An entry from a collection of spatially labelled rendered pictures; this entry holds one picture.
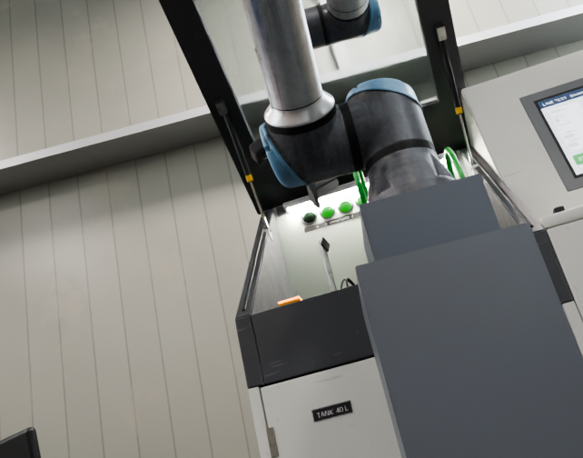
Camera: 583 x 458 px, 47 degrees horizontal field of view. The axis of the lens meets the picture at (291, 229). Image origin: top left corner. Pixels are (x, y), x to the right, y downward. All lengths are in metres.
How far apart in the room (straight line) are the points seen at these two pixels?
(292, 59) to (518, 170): 0.97
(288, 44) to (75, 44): 4.32
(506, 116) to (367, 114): 0.94
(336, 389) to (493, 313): 0.61
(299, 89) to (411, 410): 0.49
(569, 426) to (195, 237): 3.47
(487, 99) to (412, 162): 1.02
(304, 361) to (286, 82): 0.66
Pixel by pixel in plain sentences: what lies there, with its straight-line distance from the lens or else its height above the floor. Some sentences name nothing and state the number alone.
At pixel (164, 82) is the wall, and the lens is 4.80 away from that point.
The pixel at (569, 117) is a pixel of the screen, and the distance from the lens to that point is 1.97.
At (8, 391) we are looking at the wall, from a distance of 4.37.
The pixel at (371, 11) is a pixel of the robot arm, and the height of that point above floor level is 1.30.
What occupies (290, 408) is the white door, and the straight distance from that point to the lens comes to 1.46.
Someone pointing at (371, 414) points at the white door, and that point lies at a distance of 1.43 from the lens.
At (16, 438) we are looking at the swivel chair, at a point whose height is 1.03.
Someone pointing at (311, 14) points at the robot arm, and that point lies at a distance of 1.27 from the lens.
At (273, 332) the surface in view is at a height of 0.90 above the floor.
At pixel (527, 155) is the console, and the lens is 1.89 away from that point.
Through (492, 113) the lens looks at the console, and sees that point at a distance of 2.00.
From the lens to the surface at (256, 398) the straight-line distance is 1.48.
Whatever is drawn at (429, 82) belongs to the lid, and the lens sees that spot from 2.08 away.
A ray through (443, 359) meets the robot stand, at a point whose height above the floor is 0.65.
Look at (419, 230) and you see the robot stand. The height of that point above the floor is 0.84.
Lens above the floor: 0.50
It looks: 24 degrees up
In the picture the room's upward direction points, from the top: 13 degrees counter-clockwise
